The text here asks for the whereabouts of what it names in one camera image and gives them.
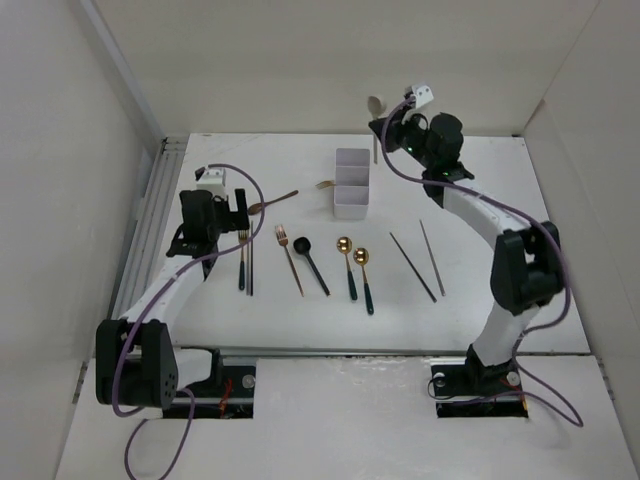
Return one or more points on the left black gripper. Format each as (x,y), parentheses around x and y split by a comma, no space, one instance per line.
(234,221)

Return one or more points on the black spoon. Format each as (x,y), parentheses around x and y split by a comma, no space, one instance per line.
(302,246)

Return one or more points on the left gold green-handled spoon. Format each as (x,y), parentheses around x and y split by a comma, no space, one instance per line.
(344,245)

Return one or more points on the rose gold fork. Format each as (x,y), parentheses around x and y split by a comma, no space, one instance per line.
(283,241)

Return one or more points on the aluminium rail front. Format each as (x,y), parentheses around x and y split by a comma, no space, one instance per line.
(246,352)

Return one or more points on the right black chopstick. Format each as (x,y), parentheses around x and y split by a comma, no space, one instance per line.
(413,268)

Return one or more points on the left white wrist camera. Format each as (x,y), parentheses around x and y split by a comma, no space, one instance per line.
(212,180)

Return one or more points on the aluminium rail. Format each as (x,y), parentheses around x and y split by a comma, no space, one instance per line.
(246,352)
(150,219)

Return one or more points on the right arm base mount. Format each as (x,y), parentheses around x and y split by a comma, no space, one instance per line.
(461,392)

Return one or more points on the gold green-handled spoon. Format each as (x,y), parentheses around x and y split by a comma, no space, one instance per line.
(344,245)
(361,257)

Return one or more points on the white ceramic spoon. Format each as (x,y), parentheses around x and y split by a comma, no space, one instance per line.
(376,106)

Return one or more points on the aluminium rail left side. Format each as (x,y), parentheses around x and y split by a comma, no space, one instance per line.
(150,219)

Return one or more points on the brown wooden spoon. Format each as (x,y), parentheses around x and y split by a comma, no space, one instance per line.
(258,207)

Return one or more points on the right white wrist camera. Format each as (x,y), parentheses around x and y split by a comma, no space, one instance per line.
(418,97)

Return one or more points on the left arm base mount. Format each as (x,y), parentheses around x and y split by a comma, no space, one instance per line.
(228,394)

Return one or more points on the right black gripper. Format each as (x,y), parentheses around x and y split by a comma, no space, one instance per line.
(399,121)

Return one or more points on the right gold green-handled spoon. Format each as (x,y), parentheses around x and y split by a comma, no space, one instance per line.
(361,257)

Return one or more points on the right silver chopstick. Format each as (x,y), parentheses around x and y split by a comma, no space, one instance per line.
(432,259)

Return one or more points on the black chopstick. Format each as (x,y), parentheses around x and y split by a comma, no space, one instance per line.
(413,268)
(251,261)

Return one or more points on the gold green-handled fork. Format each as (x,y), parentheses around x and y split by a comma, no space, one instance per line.
(242,239)
(325,184)

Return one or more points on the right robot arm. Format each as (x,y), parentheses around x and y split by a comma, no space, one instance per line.
(526,273)

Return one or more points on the left black chopstick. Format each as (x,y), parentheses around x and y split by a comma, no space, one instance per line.
(251,261)

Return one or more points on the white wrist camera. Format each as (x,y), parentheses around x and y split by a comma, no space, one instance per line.
(212,180)
(418,97)

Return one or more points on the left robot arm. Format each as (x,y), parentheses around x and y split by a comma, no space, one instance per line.
(137,365)

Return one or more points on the white three-compartment container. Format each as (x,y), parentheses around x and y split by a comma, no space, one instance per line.
(351,184)

